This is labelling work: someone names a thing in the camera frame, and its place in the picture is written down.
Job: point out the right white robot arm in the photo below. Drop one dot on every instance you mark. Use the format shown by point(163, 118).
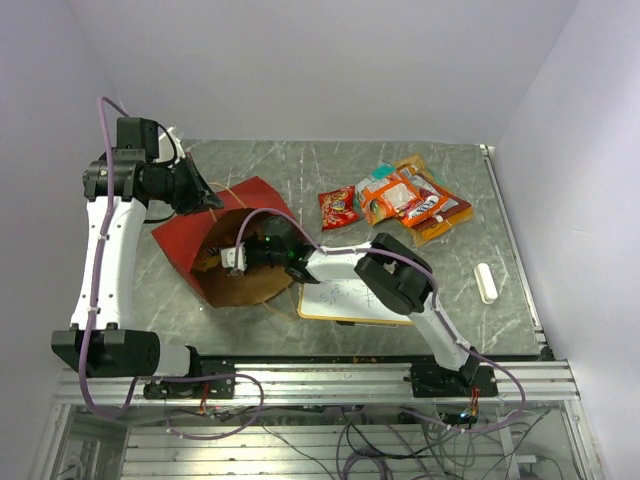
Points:
point(397, 277)

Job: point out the orange Fox's candy packet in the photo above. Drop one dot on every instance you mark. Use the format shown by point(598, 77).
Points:
point(422, 209)

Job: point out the aluminium rail frame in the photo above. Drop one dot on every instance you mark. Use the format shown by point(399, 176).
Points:
point(342, 384)

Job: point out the red paper bag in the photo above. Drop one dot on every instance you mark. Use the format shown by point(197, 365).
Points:
point(184, 240)

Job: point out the yellow M&M's candy packet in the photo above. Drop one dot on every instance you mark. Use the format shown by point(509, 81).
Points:
point(206, 259)

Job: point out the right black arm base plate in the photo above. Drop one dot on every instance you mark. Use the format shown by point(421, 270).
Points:
point(431, 381)

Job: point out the small whiteboard orange frame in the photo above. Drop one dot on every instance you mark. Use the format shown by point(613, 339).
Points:
point(346, 301)

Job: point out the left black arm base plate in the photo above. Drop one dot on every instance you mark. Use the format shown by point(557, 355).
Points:
point(215, 381)

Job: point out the teal Fox's candy packet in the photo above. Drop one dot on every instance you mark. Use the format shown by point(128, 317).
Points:
point(381, 171)

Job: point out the white whiteboard eraser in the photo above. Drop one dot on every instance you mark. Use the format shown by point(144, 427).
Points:
point(485, 282)

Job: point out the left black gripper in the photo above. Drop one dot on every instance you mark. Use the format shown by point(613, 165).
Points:
point(200, 197)

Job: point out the orange striped snack packet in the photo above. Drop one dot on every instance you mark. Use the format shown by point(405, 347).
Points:
point(409, 167)

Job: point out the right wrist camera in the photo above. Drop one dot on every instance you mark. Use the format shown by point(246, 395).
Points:
point(232, 257)

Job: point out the red small snack packet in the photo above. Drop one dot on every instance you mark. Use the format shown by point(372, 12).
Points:
point(337, 208)

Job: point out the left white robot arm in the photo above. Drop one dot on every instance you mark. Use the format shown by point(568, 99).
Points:
point(147, 164)

